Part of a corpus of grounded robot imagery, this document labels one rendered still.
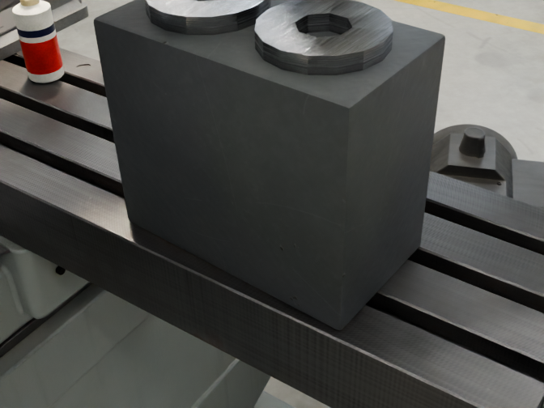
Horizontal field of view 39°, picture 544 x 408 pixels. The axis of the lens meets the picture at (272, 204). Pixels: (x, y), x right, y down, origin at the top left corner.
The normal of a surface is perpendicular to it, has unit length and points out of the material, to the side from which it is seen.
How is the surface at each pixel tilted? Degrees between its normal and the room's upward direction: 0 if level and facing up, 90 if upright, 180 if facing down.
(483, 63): 0
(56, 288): 90
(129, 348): 90
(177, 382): 90
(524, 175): 0
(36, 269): 90
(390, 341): 0
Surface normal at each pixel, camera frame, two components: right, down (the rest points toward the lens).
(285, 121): -0.61, 0.49
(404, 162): 0.79, 0.36
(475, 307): -0.03, -0.79
